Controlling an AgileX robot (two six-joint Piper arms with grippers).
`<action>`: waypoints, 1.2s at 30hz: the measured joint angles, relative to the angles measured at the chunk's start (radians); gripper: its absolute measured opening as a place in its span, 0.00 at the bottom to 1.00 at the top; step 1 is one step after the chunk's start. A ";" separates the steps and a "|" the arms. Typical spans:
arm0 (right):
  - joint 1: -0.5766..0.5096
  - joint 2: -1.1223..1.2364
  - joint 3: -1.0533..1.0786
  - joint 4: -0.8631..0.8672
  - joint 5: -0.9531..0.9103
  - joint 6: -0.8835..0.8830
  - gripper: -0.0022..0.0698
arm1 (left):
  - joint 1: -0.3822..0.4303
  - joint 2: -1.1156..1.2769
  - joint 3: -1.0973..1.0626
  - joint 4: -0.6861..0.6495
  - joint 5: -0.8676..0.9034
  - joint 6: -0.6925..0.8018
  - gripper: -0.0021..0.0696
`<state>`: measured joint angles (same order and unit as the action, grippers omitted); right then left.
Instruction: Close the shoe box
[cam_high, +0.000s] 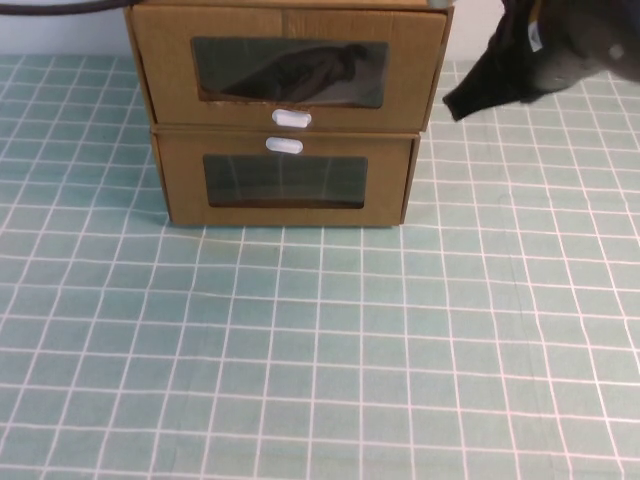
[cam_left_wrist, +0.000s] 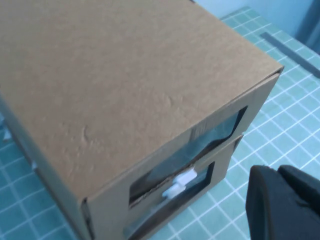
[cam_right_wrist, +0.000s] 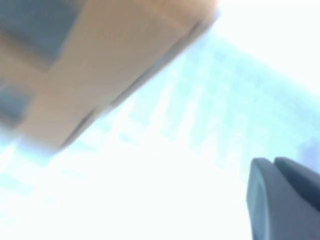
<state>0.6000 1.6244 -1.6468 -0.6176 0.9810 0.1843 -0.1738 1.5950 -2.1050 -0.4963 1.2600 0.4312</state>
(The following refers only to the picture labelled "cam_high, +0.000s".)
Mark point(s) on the green white checkered tablecloth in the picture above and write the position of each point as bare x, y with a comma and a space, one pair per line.
320, 350

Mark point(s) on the black shoe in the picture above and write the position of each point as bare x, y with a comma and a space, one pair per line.
300, 70

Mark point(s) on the brown cardboard box window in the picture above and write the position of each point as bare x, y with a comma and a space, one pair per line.
185, 190

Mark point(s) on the brown cardboard box with shoe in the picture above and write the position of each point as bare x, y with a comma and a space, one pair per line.
165, 75

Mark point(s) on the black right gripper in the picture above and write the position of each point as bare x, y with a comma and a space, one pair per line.
525, 70

